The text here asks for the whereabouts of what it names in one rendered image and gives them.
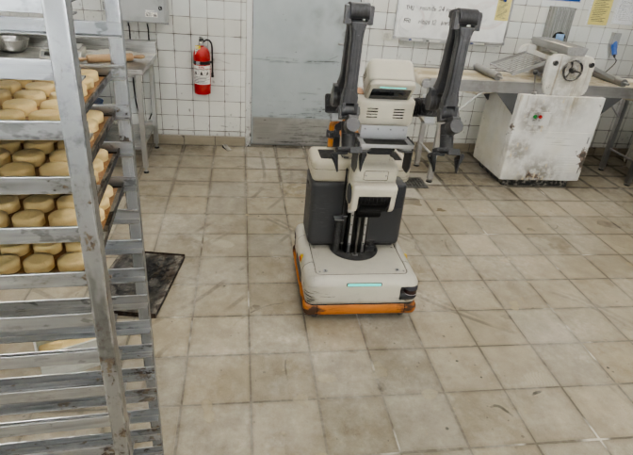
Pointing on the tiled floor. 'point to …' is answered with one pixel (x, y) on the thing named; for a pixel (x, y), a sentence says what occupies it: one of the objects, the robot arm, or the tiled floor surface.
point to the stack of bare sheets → (158, 289)
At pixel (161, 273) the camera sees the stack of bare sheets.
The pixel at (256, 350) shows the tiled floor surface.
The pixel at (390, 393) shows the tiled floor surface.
